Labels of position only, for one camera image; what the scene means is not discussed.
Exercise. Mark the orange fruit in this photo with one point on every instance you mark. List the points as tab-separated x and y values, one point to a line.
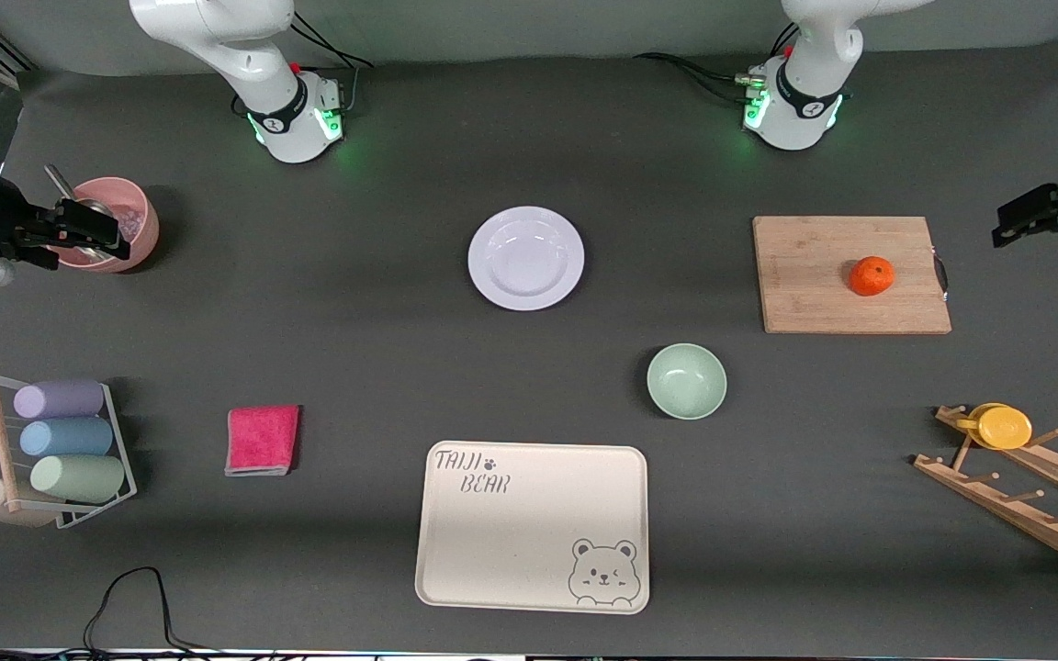
872	276

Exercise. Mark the white round plate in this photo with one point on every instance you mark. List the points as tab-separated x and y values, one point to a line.
526	258

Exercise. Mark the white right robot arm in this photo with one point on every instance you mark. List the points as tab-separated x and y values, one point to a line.
295	138

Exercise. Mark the metal scoop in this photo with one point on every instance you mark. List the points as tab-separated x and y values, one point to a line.
61	182

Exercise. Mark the pink bowl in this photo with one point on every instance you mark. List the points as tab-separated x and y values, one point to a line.
141	197

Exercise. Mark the purple cup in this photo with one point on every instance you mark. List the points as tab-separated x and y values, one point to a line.
59	399

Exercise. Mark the aluminium profile beam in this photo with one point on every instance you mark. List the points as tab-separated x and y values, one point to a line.
7	53

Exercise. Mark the blue cup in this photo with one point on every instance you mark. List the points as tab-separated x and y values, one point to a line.
66	437

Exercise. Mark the yellow cup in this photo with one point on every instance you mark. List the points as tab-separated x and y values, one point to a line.
1005	428

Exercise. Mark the wooden cutting board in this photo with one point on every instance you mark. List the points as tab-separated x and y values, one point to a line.
823	275

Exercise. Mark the green cup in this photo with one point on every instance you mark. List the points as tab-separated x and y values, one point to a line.
77	478

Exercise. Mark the pink folded cloth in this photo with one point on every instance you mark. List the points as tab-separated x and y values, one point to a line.
262	441

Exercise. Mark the wooden peg rack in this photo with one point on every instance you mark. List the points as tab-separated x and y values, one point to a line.
1016	509

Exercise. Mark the pale green bowl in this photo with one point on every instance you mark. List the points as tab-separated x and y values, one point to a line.
687	381

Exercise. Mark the cream bear print tray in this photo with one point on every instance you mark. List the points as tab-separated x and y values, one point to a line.
529	532

